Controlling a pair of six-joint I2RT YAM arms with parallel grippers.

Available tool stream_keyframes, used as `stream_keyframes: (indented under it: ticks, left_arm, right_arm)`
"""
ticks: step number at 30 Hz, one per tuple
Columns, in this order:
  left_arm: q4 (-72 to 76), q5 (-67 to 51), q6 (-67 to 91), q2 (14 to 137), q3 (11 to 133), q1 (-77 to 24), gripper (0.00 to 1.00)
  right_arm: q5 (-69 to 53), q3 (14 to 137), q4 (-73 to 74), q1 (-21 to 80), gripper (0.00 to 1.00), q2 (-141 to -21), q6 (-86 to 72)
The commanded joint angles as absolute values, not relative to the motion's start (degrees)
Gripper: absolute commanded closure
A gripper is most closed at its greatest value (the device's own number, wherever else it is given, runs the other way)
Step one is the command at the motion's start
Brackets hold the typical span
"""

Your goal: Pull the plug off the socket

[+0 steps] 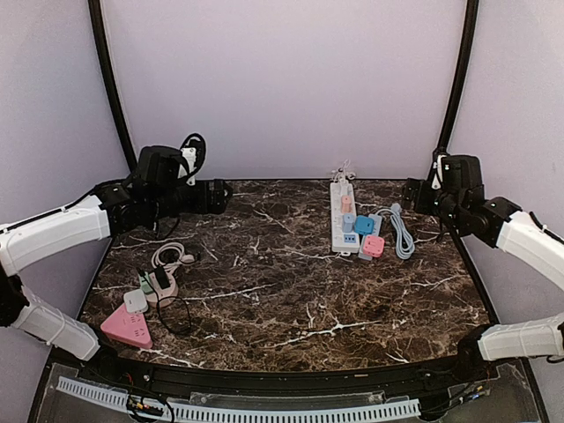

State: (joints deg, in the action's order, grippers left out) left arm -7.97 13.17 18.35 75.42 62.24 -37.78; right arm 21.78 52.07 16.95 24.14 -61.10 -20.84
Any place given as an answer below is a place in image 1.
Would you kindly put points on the black front rail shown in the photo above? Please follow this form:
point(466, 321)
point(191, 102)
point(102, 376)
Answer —
point(502, 392)

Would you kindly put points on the pink triangular power socket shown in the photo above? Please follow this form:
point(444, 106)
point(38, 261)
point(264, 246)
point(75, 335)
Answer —
point(127, 328)

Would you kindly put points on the green plug adapter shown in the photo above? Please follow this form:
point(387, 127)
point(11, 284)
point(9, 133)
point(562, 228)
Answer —
point(145, 282)

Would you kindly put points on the pink charger plug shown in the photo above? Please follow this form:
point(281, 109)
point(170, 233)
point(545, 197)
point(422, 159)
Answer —
point(346, 204)

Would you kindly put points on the pink round socket base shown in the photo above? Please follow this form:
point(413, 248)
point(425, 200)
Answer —
point(163, 289)

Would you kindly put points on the white slotted cable duct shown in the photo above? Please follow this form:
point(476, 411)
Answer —
point(216, 408)

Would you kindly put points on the white multicolour power strip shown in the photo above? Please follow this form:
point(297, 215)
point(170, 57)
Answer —
point(344, 240)

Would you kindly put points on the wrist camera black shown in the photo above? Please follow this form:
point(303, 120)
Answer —
point(163, 167)
point(454, 173)

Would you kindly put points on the right black frame post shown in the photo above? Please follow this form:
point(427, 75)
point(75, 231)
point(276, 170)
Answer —
point(462, 64)

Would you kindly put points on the white square charger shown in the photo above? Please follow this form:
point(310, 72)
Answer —
point(135, 302)

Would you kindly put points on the black frame post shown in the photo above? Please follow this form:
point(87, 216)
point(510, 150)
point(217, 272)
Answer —
point(462, 64)
point(109, 82)

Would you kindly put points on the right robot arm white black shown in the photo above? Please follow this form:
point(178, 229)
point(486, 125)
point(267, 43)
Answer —
point(500, 224)

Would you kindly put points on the left black frame post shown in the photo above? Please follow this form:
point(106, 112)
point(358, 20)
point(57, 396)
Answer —
point(109, 82)

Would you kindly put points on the blue square plug adapter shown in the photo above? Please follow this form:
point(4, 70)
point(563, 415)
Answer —
point(364, 225)

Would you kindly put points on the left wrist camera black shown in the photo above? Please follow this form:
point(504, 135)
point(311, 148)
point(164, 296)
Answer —
point(163, 167)

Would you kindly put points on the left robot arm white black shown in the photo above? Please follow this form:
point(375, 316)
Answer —
point(107, 211)

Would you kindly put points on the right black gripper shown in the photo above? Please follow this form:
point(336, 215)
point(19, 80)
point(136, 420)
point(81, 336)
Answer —
point(421, 204)

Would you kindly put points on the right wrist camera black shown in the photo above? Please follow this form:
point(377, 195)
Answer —
point(454, 173)

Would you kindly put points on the light blue charger plug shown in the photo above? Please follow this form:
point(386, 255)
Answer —
point(348, 223)

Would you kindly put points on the pink square plug adapter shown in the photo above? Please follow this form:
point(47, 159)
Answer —
point(372, 245)

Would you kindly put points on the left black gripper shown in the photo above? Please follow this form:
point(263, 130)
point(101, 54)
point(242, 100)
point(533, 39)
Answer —
point(204, 205)

